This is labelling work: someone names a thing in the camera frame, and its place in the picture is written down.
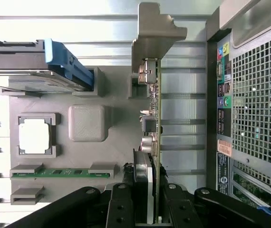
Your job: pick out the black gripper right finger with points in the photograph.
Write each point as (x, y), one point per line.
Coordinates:
(178, 209)

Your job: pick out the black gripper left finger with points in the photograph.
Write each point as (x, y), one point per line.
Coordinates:
(120, 206)

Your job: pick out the green RAM stick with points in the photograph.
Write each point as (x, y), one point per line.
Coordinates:
(61, 172)

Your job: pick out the green motherboard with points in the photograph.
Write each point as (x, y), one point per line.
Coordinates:
(247, 187)

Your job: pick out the grey printed parts rack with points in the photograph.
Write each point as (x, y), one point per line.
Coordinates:
(121, 133)

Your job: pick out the silver CPU chip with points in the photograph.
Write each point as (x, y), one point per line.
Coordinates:
(34, 136)

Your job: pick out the open dark PC case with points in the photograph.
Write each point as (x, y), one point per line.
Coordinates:
(256, 95)

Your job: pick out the hard disk in blue caddy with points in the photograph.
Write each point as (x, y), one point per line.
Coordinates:
(12, 57)

